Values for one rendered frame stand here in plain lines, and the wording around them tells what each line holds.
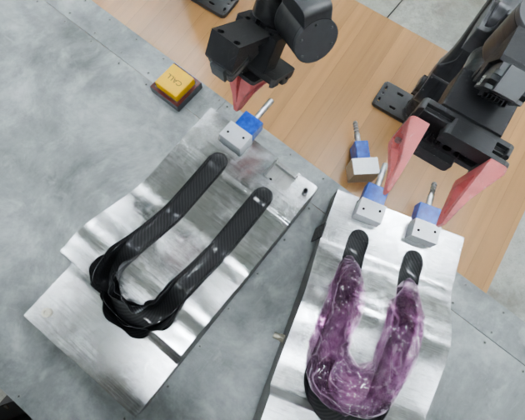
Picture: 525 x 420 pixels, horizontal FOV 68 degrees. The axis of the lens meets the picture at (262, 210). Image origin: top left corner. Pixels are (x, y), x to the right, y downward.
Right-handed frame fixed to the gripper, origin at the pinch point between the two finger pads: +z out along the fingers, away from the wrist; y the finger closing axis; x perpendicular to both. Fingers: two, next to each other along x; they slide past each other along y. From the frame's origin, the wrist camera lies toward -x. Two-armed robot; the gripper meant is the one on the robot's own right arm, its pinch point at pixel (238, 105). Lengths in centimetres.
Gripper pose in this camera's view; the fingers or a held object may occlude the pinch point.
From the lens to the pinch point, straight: 65.2
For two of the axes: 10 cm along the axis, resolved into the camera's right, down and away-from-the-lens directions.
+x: 5.2, -5.1, 6.9
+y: 7.8, 6.1, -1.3
